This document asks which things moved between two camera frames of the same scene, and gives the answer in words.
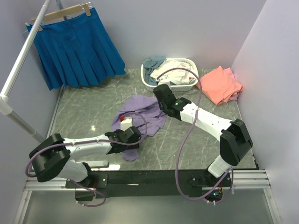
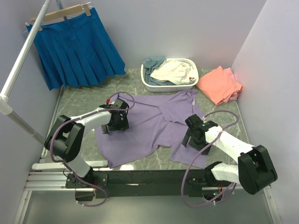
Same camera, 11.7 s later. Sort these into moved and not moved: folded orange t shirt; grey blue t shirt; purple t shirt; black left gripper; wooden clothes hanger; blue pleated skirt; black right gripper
Moved: black right gripper; purple t shirt; black left gripper
Not moved: grey blue t shirt; folded orange t shirt; blue pleated skirt; wooden clothes hanger
